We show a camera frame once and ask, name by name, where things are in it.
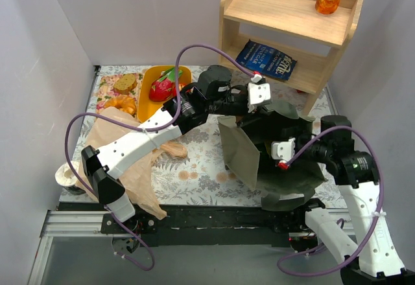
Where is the red pepper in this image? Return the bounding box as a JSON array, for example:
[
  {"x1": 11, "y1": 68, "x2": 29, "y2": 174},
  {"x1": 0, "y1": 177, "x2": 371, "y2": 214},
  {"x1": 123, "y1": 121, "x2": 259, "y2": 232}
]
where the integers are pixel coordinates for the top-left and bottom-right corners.
[{"x1": 148, "y1": 67, "x2": 178, "y2": 102}]

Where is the blue chips bag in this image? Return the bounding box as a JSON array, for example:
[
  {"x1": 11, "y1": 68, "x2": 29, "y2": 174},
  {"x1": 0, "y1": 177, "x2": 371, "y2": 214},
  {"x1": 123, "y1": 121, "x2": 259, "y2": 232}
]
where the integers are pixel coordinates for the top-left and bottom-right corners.
[{"x1": 235, "y1": 40, "x2": 297, "y2": 81}]

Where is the dark green tote bag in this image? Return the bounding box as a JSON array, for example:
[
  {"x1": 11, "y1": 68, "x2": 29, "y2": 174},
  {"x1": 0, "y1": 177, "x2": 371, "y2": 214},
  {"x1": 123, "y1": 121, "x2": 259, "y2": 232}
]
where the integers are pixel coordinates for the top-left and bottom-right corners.
[{"x1": 218, "y1": 100, "x2": 326, "y2": 211}]

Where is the yellow plastic bin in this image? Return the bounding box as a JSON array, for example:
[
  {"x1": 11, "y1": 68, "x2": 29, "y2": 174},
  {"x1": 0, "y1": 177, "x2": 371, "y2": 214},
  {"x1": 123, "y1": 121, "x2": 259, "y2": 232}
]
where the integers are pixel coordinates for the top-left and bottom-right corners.
[{"x1": 137, "y1": 65, "x2": 192, "y2": 122}]

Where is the slice of bread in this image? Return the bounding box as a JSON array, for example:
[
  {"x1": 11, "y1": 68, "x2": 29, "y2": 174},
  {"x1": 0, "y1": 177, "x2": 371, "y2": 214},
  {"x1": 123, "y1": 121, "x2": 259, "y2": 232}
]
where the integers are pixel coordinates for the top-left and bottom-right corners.
[{"x1": 113, "y1": 73, "x2": 137, "y2": 95}]

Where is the bundt cake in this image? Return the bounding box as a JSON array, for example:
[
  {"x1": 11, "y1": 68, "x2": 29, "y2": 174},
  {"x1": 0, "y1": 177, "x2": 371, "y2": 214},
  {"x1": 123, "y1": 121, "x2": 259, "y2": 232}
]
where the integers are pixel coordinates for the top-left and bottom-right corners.
[{"x1": 104, "y1": 95, "x2": 137, "y2": 116}]

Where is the orange plastic grocery bag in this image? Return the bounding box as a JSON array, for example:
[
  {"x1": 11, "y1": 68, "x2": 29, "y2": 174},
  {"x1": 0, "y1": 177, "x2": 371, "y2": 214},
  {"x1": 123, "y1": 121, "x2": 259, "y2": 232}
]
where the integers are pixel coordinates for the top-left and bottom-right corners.
[{"x1": 79, "y1": 107, "x2": 187, "y2": 222}]

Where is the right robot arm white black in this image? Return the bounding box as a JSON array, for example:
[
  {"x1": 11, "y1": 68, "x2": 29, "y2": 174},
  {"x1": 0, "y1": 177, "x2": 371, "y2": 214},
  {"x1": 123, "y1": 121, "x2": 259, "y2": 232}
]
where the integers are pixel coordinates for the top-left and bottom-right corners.
[{"x1": 293, "y1": 115, "x2": 414, "y2": 284}]

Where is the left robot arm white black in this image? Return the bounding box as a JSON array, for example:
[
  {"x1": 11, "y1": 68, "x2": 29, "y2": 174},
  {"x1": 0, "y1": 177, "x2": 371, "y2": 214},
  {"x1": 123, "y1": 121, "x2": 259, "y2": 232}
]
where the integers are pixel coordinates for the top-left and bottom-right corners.
[{"x1": 81, "y1": 65, "x2": 263, "y2": 233}]

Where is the wooden shelf unit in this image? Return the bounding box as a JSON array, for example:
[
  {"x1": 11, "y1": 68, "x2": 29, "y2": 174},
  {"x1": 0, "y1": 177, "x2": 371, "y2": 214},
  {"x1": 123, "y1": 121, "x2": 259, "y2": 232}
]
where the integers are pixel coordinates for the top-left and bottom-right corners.
[{"x1": 219, "y1": 0, "x2": 364, "y2": 115}]

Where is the floral rectangular tray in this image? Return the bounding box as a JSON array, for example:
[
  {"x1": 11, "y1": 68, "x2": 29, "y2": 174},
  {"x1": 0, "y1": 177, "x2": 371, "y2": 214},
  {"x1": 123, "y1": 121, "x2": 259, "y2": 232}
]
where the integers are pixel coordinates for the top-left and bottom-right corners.
[{"x1": 96, "y1": 73, "x2": 143, "y2": 117}]

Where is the tape roll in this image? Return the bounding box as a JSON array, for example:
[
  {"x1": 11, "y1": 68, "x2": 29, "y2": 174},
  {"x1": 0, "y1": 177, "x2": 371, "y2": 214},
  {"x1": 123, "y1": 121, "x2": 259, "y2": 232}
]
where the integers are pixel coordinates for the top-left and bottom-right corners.
[{"x1": 54, "y1": 163, "x2": 85, "y2": 195}]

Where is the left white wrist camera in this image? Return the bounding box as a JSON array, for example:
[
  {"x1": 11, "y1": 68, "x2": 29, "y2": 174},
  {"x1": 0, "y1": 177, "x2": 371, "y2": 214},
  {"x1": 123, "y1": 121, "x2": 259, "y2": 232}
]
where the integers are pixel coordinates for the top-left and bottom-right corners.
[{"x1": 247, "y1": 71, "x2": 272, "y2": 113}]

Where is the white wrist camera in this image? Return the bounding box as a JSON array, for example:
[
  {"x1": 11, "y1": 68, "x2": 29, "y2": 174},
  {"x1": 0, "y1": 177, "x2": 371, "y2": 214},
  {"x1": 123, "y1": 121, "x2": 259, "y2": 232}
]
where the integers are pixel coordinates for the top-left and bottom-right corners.
[
  {"x1": 270, "y1": 138, "x2": 296, "y2": 170},
  {"x1": 247, "y1": 71, "x2": 272, "y2": 113}
]

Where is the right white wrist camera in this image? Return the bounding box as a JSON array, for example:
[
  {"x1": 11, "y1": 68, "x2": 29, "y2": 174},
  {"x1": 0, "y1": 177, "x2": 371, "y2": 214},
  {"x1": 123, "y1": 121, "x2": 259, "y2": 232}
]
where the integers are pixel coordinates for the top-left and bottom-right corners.
[{"x1": 270, "y1": 138, "x2": 296, "y2": 170}]

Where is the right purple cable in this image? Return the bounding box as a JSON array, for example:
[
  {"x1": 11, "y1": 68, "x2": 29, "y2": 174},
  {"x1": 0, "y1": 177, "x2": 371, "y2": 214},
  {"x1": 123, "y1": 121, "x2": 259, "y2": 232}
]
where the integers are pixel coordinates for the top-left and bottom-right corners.
[{"x1": 277, "y1": 125, "x2": 385, "y2": 276}]

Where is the aluminium frame rail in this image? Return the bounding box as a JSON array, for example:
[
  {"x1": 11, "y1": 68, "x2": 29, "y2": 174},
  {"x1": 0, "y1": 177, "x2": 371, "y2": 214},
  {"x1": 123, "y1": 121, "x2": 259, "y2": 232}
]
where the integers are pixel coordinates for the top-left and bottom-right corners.
[{"x1": 41, "y1": 199, "x2": 356, "y2": 271}]

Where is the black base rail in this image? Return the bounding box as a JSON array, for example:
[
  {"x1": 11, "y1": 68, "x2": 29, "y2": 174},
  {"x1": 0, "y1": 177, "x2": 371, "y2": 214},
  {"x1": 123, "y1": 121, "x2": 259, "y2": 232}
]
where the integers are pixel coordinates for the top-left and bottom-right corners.
[{"x1": 57, "y1": 203, "x2": 318, "y2": 251}]

